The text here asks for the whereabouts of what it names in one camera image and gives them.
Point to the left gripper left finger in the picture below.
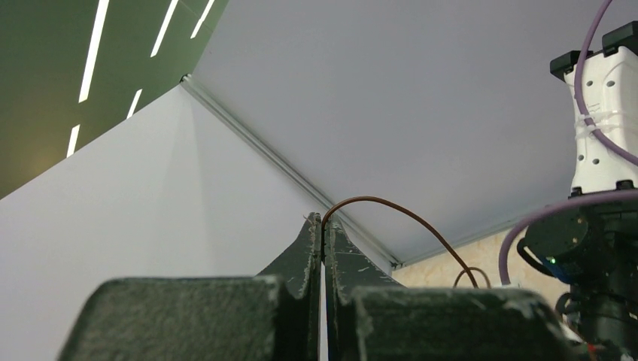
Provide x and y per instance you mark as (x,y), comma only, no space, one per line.
(273,315)

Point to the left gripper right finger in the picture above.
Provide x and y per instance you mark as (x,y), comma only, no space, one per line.
(372,317)

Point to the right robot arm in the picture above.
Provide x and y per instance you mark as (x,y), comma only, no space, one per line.
(592,245)

